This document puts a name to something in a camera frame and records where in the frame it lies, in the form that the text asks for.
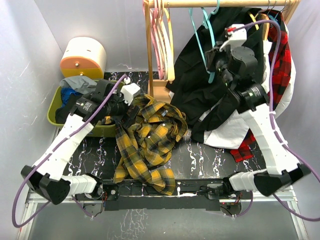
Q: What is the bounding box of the yellow plaid shirt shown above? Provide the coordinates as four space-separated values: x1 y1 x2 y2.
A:
113 94 188 196

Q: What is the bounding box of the grey garment in bin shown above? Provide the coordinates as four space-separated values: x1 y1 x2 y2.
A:
59 75 97 95

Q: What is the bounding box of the cream round drawer box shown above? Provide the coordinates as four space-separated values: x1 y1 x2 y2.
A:
60 37 107 79

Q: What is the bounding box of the aluminium table frame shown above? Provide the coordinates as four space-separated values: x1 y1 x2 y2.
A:
16 139 311 240

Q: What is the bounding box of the blue garment in bin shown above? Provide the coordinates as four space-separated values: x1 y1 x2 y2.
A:
60 87 81 107

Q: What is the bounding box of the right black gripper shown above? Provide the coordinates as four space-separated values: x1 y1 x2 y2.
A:
205 42 237 91

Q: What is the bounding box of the black hanging shirt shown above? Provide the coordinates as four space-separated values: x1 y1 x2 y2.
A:
166 7 259 144

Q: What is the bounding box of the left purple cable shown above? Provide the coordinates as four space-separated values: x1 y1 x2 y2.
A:
11 74 131 229

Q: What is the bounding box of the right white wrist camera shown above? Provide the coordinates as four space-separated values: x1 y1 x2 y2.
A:
219 24 247 52

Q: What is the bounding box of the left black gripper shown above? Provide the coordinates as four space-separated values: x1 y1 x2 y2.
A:
105 89 140 128

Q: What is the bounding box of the red plaid hanging shirt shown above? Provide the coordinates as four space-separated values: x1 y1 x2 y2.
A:
230 10 296 162

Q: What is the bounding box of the cream plastic hanger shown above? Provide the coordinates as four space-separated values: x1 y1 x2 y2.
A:
159 0 175 84

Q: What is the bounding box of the white quilted jacket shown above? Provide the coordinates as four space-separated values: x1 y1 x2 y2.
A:
204 40 296 150

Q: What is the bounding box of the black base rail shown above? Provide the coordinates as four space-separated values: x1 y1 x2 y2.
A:
75 178 251 211

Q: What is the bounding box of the olive green laundry bin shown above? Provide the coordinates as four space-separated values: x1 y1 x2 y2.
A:
47 79 124 138

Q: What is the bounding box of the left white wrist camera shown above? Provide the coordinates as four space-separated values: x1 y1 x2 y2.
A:
120 77 141 106

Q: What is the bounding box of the wooden clothes rack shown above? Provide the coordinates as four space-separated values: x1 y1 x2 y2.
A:
142 0 301 102

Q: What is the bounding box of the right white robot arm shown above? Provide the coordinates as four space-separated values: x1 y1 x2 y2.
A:
205 40 311 199

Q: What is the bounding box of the pink plastic hanger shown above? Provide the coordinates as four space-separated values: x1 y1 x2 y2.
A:
148 9 166 80

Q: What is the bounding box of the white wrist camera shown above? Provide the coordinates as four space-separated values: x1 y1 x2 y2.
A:
120 77 141 106
219 24 247 52

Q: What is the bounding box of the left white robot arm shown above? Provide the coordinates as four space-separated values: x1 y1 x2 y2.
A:
21 76 141 205

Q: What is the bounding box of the teal plastic hanger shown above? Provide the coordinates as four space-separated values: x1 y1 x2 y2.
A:
188 0 220 84

